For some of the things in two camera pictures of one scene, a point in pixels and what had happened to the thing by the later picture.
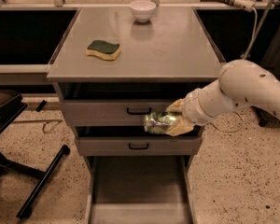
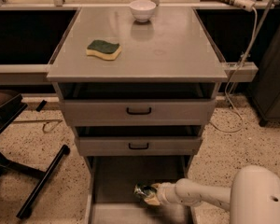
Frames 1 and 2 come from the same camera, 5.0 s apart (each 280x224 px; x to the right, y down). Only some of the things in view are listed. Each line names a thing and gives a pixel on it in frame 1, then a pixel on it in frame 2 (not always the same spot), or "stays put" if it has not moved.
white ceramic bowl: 142,10 stays put
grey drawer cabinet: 115,66 stays put
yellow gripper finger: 180,126 to 152,201
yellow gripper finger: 176,106 to 156,185
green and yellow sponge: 105,49 stays put
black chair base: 5,107 stays put
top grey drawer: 105,113 stays put
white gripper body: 192,110 to 165,191
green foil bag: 158,123 to 145,190
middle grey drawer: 138,146 stays put
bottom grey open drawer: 141,189 stays put
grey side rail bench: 35,74 stays put
